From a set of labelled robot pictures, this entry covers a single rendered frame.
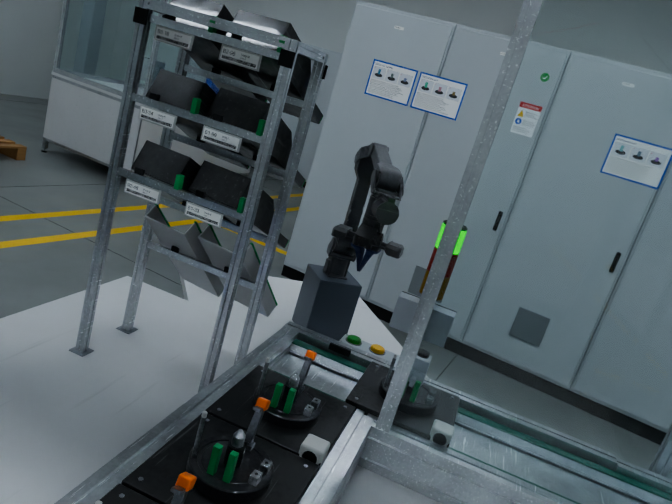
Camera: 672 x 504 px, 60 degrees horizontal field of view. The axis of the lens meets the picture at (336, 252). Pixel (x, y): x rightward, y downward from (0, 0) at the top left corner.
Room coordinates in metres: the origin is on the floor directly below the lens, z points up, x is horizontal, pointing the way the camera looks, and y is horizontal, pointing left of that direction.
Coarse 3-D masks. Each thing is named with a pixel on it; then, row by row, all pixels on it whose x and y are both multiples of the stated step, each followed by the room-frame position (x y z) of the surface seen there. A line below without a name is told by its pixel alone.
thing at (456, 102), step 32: (480, 32) 4.35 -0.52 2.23; (448, 64) 4.39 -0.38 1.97; (480, 64) 4.31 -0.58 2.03; (416, 96) 4.44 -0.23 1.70; (448, 96) 4.36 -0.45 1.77; (480, 96) 4.28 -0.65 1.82; (448, 128) 4.33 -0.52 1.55; (416, 160) 4.39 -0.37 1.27; (448, 160) 4.30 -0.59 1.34; (416, 192) 4.36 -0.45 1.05; (448, 192) 4.28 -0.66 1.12; (416, 224) 4.33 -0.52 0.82; (384, 256) 4.39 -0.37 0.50; (416, 256) 4.30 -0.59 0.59; (384, 288) 4.36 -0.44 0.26; (416, 288) 4.26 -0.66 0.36; (384, 320) 4.36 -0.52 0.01
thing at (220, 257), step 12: (204, 240) 1.30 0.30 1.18; (216, 240) 1.37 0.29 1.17; (216, 252) 1.31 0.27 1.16; (228, 252) 1.28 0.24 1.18; (252, 252) 1.29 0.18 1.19; (216, 264) 1.37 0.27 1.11; (228, 264) 1.33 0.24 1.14; (252, 264) 1.31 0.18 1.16; (240, 276) 1.34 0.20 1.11; (252, 276) 1.32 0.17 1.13; (240, 288) 1.40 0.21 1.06; (240, 300) 1.46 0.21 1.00; (264, 300) 1.40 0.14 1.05; (264, 312) 1.43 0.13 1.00
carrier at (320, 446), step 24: (240, 384) 1.10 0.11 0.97; (264, 384) 1.09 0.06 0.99; (288, 384) 1.05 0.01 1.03; (216, 408) 0.99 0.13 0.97; (240, 408) 1.01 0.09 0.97; (288, 408) 1.01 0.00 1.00; (312, 408) 1.03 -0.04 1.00; (336, 408) 1.12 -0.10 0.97; (264, 432) 0.96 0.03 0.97; (288, 432) 0.98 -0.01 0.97; (312, 432) 1.00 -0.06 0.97; (336, 432) 1.03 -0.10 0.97; (312, 456) 0.92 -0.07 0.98
